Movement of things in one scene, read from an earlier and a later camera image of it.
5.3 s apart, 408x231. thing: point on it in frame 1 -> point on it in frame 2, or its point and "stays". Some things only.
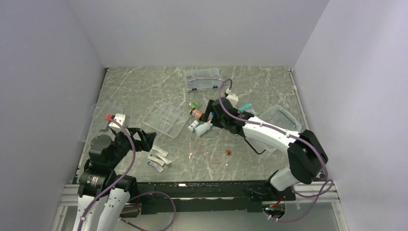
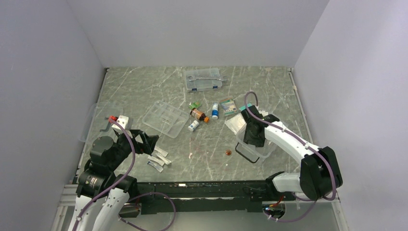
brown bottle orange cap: [197, 113] stays
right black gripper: [214, 120] -> [258, 142]
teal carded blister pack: [245, 107] stays
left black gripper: [147, 138] stays
